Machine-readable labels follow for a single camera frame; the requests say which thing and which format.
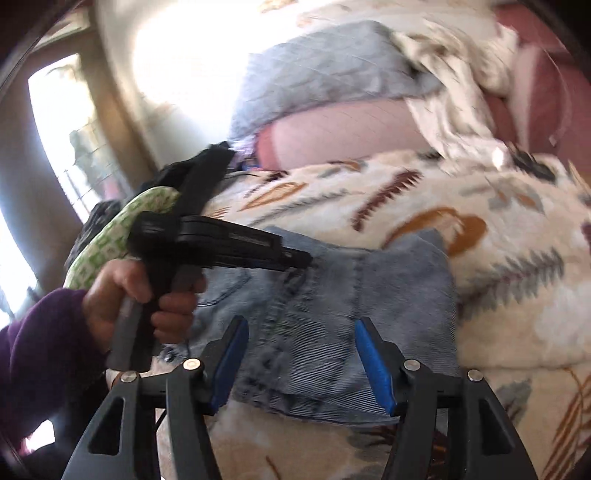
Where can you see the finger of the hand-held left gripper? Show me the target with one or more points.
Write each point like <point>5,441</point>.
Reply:
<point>298,258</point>

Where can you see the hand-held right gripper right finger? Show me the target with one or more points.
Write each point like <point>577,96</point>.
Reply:
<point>376,369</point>

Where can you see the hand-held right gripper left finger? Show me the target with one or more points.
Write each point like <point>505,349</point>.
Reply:
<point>226,355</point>

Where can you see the blue denim pants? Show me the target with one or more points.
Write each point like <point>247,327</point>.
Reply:
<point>314,314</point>

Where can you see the person's left forearm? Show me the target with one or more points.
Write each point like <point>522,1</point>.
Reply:
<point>41,360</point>

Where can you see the person's left hand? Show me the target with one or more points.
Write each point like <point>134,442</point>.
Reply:
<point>106,295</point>

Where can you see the black clothing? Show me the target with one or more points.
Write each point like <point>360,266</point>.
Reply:
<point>161,177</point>

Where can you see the purple plastic bag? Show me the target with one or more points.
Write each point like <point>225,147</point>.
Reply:
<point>244,159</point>

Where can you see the green patterned quilt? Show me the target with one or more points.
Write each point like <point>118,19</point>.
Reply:
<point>106,244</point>

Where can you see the dark grey clothing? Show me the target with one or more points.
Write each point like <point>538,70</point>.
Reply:
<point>94,221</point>

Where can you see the pink folded quilt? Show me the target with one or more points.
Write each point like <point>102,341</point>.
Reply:
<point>346,134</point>

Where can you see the leaf print bedspread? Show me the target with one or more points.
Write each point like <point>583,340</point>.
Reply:
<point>485,277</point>

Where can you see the blue-grey quilted pillow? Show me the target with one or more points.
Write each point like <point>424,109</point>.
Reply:
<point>323,78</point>

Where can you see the white printed cloth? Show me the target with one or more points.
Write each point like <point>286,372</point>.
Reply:
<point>443,106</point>

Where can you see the pink padded headboard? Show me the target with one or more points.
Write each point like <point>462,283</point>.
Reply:
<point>549,92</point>

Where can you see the wooden door frame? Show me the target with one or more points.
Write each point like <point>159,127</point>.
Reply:
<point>120,129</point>

